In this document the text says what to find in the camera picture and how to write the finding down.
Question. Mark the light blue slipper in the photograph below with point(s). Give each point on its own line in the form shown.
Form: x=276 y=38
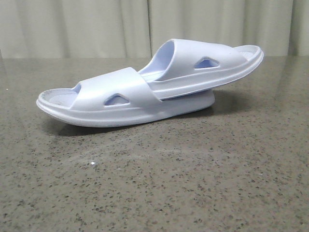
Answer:
x=119 y=98
x=182 y=67

